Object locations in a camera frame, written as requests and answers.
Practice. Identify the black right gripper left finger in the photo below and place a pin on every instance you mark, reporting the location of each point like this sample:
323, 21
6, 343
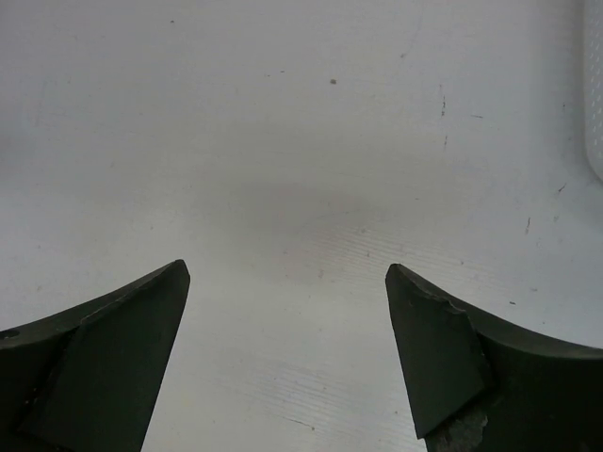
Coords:
88, 378

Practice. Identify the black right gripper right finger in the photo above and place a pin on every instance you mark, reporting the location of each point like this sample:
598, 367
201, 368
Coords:
477, 382

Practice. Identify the white plastic laundry basket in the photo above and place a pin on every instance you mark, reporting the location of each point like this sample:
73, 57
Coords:
592, 82

